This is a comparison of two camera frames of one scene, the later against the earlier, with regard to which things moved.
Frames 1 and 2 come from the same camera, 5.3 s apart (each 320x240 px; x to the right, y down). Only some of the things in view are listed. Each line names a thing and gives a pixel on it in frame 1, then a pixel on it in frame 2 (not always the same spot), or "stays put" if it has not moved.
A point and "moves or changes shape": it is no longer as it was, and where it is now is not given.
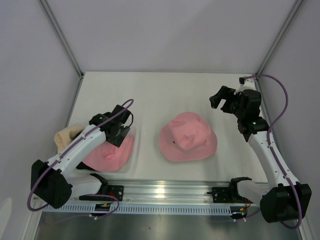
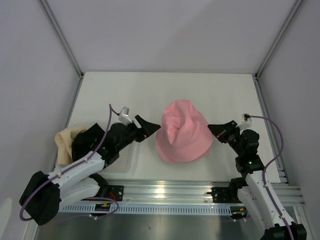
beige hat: [63, 137] stays put
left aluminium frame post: [63, 39] stays put
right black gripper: [224, 93] to [220, 130]
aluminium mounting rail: [161, 193] stays put
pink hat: [108, 157] to [173, 158]
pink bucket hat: [188, 137] moves or changes shape
